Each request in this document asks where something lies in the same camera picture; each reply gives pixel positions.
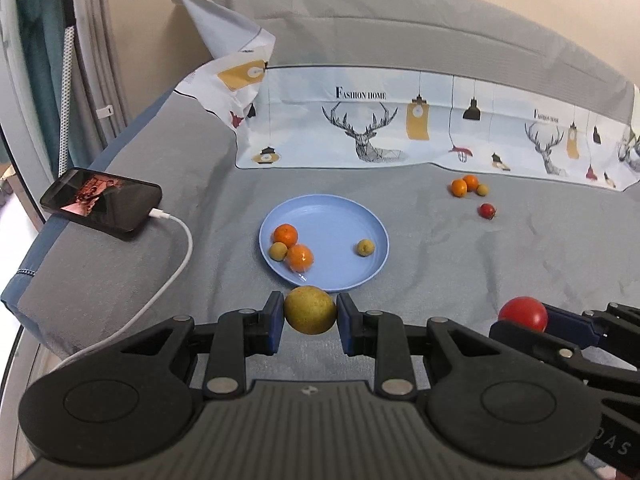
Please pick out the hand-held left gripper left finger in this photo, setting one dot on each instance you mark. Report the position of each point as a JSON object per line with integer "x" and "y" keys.
{"x": 274, "y": 322}

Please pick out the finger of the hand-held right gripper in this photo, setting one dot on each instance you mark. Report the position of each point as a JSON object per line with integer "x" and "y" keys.
{"x": 575, "y": 327}
{"x": 535, "y": 347}

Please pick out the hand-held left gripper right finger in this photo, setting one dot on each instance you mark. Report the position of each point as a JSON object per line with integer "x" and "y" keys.
{"x": 347, "y": 325}

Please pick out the yellow-green jujube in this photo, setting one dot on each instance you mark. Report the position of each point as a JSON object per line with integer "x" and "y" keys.
{"x": 310, "y": 310}
{"x": 365, "y": 247}
{"x": 278, "y": 251}
{"x": 482, "y": 190}

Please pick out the red cherry tomato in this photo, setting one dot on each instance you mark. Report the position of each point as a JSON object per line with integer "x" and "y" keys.
{"x": 487, "y": 210}
{"x": 522, "y": 310}

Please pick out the plastic orange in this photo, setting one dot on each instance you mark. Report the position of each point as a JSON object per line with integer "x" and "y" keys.
{"x": 301, "y": 256}

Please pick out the small orange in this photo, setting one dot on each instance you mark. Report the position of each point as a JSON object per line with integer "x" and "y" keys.
{"x": 459, "y": 188}
{"x": 471, "y": 181}
{"x": 286, "y": 234}

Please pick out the blue plastic plate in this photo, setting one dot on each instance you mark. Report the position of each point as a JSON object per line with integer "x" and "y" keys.
{"x": 330, "y": 225}

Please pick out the deer printed white cloth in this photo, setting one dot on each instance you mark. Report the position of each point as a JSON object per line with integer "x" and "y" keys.
{"x": 310, "y": 130}

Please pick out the black smartphone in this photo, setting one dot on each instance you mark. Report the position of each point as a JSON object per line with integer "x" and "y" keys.
{"x": 100, "y": 200}

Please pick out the blue bed sheet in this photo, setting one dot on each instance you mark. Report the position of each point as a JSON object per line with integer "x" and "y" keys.
{"x": 20, "y": 280}

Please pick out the white mesh-covered pole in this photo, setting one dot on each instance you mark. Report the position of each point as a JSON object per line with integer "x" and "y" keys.
{"x": 65, "y": 105}

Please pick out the grey folded curtain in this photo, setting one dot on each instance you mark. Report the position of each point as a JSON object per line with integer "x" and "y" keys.
{"x": 100, "y": 35}

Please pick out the teal curtain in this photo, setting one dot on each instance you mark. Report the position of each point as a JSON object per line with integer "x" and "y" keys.
{"x": 42, "y": 60}

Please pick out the white frame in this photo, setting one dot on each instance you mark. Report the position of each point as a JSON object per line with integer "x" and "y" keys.
{"x": 15, "y": 85}

